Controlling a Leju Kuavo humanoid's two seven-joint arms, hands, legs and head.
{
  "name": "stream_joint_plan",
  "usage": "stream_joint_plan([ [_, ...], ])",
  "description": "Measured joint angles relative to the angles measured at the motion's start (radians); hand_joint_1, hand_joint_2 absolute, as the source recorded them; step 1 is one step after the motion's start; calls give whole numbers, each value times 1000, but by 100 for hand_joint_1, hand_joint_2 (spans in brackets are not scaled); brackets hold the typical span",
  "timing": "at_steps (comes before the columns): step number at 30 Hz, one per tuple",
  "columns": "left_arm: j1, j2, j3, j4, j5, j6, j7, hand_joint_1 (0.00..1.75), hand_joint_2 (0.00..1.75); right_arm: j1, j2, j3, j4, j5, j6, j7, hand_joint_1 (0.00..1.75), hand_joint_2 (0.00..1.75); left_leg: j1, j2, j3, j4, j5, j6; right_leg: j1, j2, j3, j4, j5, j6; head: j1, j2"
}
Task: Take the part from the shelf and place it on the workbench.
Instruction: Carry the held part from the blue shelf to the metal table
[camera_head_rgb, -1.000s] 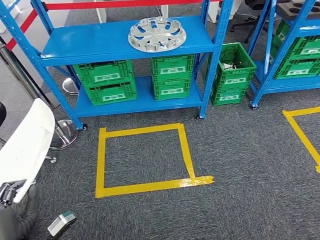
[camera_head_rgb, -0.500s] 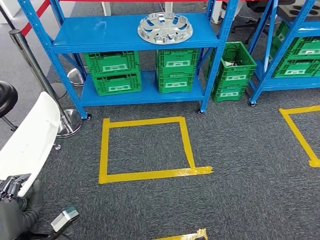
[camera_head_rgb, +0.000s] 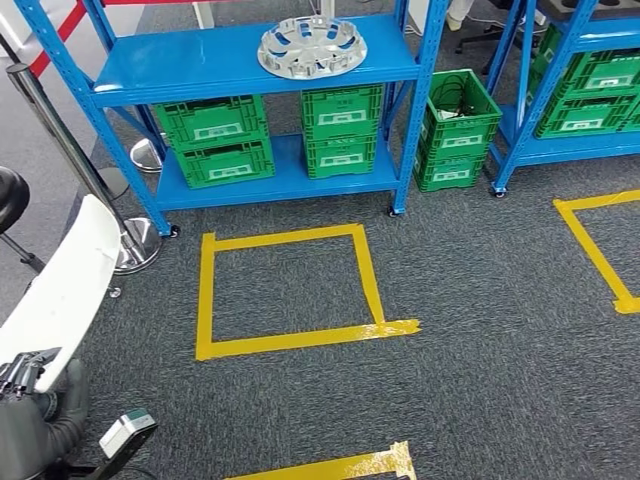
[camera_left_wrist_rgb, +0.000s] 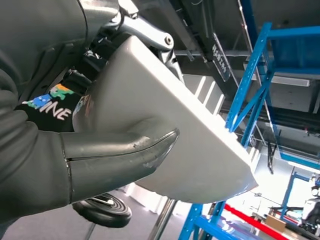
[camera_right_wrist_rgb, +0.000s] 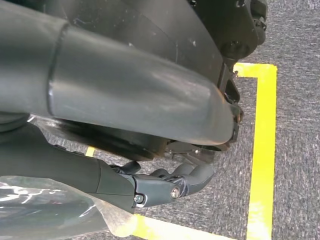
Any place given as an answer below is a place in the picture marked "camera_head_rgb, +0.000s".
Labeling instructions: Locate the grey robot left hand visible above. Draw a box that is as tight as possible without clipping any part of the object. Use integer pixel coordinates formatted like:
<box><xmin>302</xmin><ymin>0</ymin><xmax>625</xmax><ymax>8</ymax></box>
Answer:
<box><xmin>0</xmin><ymin>347</ymin><xmax>91</xmax><ymax>480</ymax></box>

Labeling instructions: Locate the white curved plastic part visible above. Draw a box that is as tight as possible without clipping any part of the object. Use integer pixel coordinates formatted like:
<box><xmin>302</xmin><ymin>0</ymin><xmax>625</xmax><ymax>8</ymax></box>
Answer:
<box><xmin>0</xmin><ymin>193</ymin><xmax>122</xmax><ymax>394</ymax></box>

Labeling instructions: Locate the blue metal shelf rack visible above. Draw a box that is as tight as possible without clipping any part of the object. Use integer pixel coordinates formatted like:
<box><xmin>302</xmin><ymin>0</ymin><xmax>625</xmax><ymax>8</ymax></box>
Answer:
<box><xmin>487</xmin><ymin>0</ymin><xmax>640</xmax><ymax>199</ymax></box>
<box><xmin>14</xmin><ymin>0</ymin><xmax>450</xmax><ymax>238</ymax></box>

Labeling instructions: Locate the black round stool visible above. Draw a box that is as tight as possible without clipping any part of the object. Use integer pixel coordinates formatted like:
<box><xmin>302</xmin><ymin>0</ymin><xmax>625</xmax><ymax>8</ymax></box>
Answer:
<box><xmin>0</xmin><ymin>165</ymin><xmax>122</xmax><ymax>301</ymax></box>

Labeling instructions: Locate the grey wheel hubcap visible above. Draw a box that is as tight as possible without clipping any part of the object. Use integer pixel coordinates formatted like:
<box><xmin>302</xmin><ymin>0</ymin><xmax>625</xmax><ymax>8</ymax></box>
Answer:
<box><xmin>257</xmin><ymin>14</ymin><xmax>368</xmax><ymax>81</ymax></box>

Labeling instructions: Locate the black office chair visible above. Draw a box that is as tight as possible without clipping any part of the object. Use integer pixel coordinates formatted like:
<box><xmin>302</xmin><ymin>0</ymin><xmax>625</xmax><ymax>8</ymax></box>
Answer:
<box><xmin>454</xmin><ymin>0</ymin><xmax>534</xmax><ymax>75</ymax></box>

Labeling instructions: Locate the black cable bundle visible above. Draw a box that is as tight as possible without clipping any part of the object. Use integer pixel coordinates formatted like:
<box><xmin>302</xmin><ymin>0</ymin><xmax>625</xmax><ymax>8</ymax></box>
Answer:
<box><xmin>435</xmin><ymin>74</ymin><xmax>473</xmax><ymax>121</ymax></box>

